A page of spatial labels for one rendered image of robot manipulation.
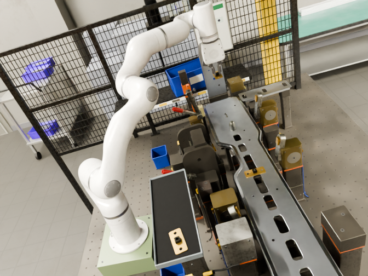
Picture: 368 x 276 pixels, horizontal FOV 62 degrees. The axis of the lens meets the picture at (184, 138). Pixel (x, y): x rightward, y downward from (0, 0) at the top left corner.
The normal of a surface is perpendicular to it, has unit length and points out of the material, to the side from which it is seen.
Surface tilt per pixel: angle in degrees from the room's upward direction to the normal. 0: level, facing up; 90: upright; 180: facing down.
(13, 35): 90
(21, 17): 90
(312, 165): 0
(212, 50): 90
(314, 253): 0
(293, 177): 90
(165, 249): 0
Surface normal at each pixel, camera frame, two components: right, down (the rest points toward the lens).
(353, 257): 0.14, 0.55
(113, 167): 0.66, -0.22
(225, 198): -0.25, -0.79
